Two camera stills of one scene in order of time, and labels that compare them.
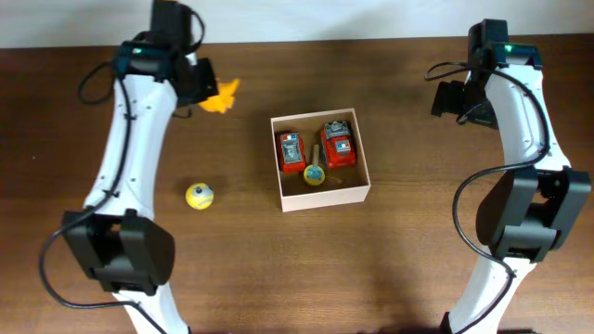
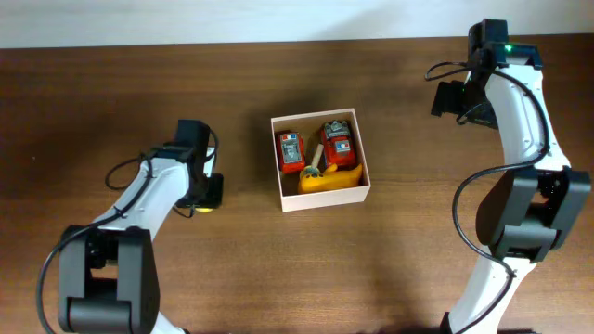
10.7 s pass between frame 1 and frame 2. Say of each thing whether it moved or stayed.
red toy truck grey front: stayed
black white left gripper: moved
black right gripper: stayed
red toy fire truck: stayed
